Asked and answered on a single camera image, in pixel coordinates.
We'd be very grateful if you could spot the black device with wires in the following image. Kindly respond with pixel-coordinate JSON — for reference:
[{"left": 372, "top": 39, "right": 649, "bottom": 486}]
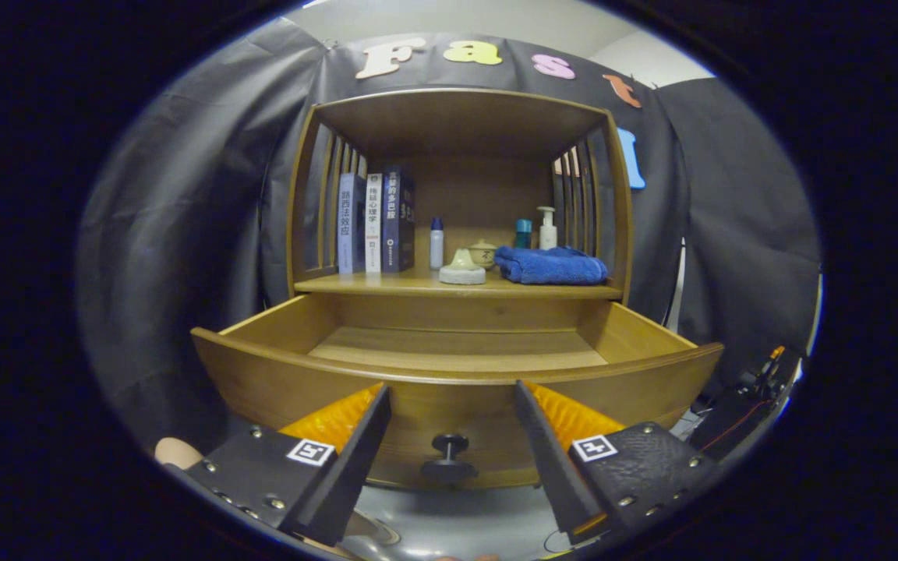
[{"left": 687, "top": 345, "right": 804, "bottom": 460}]

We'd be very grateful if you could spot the pale green ceramic lid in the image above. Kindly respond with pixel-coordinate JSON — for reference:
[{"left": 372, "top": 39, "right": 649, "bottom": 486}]
[{"left": 438, "top": 249, "right": 487, "bottom": 286}]

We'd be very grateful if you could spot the light blue book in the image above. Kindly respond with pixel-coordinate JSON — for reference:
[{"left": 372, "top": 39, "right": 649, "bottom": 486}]
[{"left": 337, "top": 172, "right": 367, "bottom": 275}]

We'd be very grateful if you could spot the folded blue towel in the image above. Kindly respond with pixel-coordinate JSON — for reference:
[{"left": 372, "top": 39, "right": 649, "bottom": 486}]
[{"left": 494, "top": 245, "right": 609, "bottom": 286}]

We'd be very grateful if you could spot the person's leg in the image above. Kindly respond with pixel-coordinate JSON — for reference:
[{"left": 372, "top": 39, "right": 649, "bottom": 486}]
[{"left": 154, "top": 436, "right": 204, "bottom": 471}]

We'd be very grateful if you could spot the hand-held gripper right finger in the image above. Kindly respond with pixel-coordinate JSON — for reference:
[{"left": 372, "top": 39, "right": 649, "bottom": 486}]
[{"left": 514, "top": 379, "right": 724, "bottom": 545}]

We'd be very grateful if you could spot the wooden countertop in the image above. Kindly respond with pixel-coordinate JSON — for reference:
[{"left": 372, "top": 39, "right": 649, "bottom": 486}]
[{"left": 295, "top": 265, "right": 623, "bottom": 301}]

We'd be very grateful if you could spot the wooden drawer with black knob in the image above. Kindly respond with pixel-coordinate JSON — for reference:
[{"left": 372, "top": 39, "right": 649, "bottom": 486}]
[{"left": 190, "top": 295, "right": 725, "bottom": 492}]

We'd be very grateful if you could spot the dark blue book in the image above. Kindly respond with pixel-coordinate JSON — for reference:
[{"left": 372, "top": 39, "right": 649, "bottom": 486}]
[{"left": 381, "top": 165, "right": 416, "bottom": 273}]

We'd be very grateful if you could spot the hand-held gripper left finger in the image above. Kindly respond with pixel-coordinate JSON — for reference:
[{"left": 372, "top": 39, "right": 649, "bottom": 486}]
[{"left": 184, "top": 382, "right": 393, "bottom": 548}]

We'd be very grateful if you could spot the white book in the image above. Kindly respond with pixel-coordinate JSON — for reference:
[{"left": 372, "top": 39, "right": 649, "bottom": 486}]
[{"left": 364, "top": 173, "right": 384, "bottom": 273}]

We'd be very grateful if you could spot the wooden cabinet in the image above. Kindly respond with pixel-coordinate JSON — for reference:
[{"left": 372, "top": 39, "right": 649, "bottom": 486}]
[{"left": 287, "top": 87, "right": 635, "bottom": 301}]

